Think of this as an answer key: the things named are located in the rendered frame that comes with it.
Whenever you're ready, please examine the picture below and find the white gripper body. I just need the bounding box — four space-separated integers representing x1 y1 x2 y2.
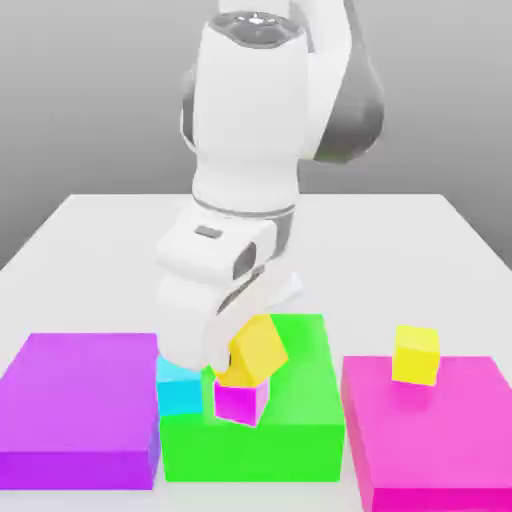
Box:
156 265 268 372

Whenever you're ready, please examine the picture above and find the small orange cube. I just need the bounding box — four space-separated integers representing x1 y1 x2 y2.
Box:
214 313 290 388

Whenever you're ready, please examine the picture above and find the small magenta cube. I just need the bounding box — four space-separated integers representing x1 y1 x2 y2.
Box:
213 377 270 428

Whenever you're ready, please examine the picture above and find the small cyan cube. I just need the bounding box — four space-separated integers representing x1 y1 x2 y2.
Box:
155 354 204 417

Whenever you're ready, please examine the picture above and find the small yellow cube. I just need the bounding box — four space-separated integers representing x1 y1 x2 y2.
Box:
391 324 441 388

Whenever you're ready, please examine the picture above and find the large green box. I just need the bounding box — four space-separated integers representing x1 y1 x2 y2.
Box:
158 313 347 484

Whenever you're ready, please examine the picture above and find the large purple box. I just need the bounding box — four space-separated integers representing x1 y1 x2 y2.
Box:
0 332 162 492

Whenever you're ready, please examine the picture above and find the large pink box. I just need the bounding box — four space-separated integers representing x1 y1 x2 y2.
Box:
340 354 512 512

